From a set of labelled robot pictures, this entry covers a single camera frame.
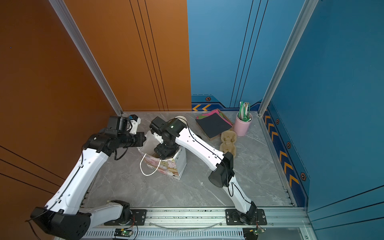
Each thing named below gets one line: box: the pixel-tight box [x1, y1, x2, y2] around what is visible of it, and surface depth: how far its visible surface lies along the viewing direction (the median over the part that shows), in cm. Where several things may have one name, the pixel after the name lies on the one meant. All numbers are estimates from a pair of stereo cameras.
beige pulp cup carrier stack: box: [219, 130, 237, 158], surface depth 103 cm
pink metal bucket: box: [234, 112, 253, 137], surface depth 104 cm
